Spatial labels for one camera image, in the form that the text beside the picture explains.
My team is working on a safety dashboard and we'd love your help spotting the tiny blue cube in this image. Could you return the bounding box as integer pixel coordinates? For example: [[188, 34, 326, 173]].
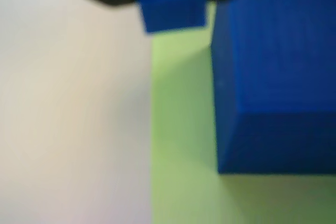
[[135, 0, 209, 35]]

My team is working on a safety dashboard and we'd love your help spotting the large blue cube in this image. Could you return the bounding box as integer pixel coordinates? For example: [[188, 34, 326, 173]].
[[211, 0, 336, 175]]

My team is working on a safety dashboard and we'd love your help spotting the green paper square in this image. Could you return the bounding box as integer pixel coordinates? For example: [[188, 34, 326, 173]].
[[150, 0, 336, 224]]

